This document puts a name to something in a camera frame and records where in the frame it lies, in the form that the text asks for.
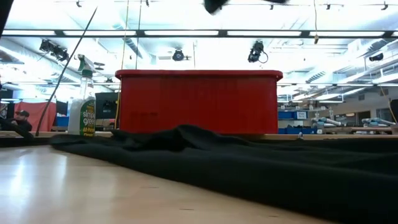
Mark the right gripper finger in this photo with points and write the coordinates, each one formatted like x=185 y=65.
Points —
x=215 y=5

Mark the black monitor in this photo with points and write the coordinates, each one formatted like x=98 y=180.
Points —
x=105 y=105

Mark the red curtain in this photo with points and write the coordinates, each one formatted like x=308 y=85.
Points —
x=40 y=116

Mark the red plastic laundry basket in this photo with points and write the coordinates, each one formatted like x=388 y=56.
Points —
x=199 y=99

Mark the blue bin white label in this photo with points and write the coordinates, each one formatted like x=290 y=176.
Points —
x=286 y=115

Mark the black t-shirt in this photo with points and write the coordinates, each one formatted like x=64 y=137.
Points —
x=248 y=174

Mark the black overhead camera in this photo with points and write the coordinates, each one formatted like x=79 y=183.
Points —
x=255 y=51

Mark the black ceiling spotlight cluster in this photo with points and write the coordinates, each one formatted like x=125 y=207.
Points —
x=56 y=51

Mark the person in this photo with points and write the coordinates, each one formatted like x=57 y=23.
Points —
x=21 y=126

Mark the black ceiling speaker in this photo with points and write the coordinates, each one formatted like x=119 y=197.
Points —
x=376 y=57

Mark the beige wooden desk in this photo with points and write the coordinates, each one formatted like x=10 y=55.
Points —
x=342 y=136

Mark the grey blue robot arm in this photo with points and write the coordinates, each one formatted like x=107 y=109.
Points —
x=376 y=122
x=326 y=122

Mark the blue storage bin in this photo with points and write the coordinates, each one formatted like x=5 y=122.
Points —
x=62 y=121
x=295 y=131

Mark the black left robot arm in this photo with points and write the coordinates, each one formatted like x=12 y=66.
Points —
x=4 y=12

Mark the Simple Green spray bottle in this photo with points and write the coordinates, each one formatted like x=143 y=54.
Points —
x=87 y=118

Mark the round black ceiling fixture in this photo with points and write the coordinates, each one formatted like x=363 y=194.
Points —
x=178 y=56

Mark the overhead linear light bar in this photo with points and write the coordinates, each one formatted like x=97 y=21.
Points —
x=222 y=33

